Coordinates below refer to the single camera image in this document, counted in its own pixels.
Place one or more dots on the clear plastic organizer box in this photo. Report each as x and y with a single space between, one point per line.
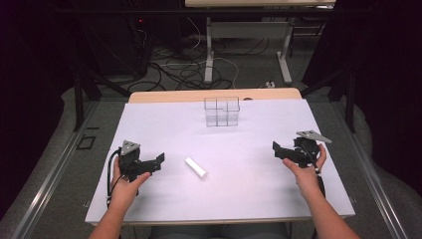
221 112

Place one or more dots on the person's left hand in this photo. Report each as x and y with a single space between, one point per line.
126 187

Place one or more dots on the white power strip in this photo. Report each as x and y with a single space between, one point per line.
270 84

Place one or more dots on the black metal stand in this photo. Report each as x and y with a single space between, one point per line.
345 93
81 89

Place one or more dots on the white table mat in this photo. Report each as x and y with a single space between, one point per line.
215 186

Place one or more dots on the person's right hand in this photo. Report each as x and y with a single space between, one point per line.
307 176

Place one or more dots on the dark curtain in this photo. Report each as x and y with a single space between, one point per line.
388 86
31 93

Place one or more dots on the white cylindrical tube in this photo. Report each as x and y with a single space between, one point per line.
196 168

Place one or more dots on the black computer tower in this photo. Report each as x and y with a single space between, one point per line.
131 43

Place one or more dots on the white desk with metal legs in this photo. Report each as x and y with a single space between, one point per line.
249 31

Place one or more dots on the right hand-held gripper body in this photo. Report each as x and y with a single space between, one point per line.
307 150

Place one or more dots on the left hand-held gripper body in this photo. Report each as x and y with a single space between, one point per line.
128 161

